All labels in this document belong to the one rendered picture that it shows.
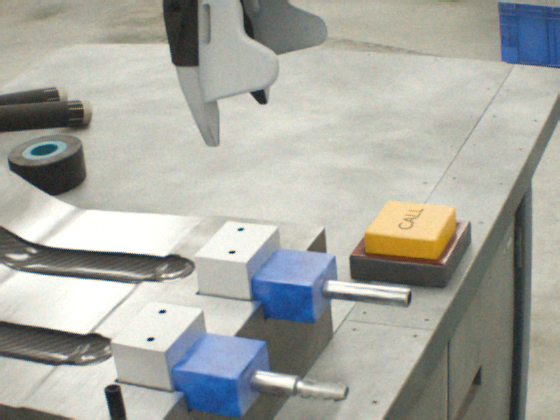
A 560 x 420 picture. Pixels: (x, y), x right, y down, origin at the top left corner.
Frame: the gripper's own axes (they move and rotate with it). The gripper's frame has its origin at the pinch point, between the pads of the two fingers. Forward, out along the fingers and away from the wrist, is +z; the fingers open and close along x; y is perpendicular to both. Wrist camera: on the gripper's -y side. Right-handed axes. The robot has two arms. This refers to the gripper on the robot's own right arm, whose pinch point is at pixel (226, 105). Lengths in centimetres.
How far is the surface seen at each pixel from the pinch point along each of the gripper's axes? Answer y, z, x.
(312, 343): 2.1, 19.1, 4.6
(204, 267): -1.6, 9.9, -2.4
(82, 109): -40, 19, 42
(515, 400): 3, 64, 64
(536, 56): -43, 97, 299
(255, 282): 1.6, 10.8, -2.0
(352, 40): -112, 100, 311
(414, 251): 5.2, 18.4, 17.9
